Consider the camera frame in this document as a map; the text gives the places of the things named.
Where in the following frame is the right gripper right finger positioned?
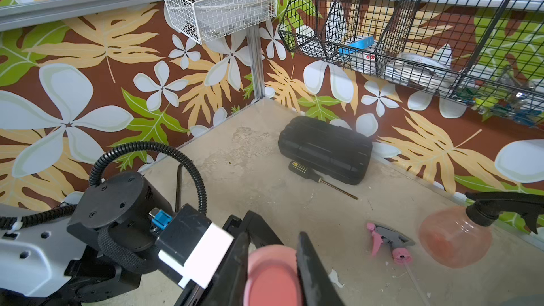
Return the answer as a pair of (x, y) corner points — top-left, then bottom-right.
(296, 232), (344, 306)

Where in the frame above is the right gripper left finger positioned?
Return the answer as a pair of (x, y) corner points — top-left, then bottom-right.
(200, 232), (250, 306)

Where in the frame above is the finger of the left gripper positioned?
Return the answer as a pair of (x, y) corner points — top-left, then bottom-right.
(222, 211), (283, 249)

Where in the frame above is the pink spray bottle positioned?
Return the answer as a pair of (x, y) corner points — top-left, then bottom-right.
(243, 245), (303, 306)

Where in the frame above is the orange translucent spray bottle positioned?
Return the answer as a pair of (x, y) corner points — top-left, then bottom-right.
(418, 206), (492, 269)

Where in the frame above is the black spray nozzle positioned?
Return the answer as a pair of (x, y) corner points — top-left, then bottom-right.
(466, 191), (543, 234)

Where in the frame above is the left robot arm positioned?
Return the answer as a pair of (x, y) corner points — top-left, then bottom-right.
(1, 141), (211, 305)

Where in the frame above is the pink grey spray nozzle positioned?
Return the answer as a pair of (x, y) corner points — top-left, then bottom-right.
(366, 222), (430, 306)

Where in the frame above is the black yellow screwdriver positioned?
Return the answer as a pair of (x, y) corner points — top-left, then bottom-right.
(288, 161), (358, 200)

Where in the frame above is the black hex key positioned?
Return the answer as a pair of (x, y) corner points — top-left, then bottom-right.
(174, 164), (183, 212)

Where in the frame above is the black plastic case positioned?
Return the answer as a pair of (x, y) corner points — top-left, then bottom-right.
(278, 116), (373, 185)

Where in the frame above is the blue round item in basket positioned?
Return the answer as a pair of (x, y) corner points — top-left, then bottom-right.
(339, 36), (375, 55)

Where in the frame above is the white tape roll in basket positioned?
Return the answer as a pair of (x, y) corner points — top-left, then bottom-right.
(390, 52), (453, 89)

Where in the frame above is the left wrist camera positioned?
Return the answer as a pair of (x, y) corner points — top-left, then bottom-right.
(150, 204), (234, 289)

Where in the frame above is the white wire basket left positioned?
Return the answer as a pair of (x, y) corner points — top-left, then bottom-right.
(164, 0), (277, 44)

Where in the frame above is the black wire wall basket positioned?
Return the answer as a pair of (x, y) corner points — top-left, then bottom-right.
(279, 0), (543, 129)

